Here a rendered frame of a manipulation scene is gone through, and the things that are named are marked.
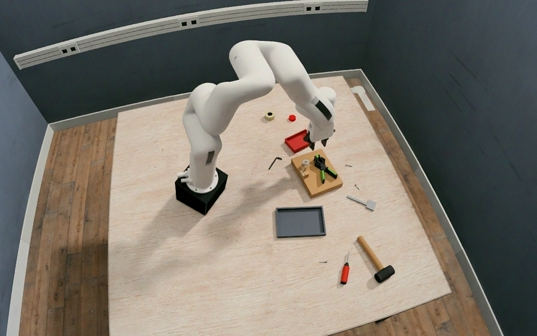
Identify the light brown wooden bench board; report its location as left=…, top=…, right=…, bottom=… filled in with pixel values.
left=291, top=149, right=343, bottom=199

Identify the black-headed mallet with wooden handle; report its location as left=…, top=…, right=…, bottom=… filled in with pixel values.
left=357, top=236, right=395, bottom=283

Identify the black spring clamp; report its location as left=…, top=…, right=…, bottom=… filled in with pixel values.
left=314, top=155, right=338, bottom=184

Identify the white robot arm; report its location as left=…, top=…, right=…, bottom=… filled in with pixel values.
left=177, top=40, right=336, bottom=194

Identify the small light wooden block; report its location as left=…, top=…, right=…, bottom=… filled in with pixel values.
left=301, top=166, right=309, bottom=178

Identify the red open tray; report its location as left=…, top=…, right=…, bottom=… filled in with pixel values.
left=285, top=129, right=309, bottom=154

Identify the red-handled screwdriver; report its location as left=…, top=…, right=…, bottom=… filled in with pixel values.
left=340, top=251, right=350, bottom=284

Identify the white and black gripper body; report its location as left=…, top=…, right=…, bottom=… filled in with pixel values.
left=307, top=121, right=334, bottom=142

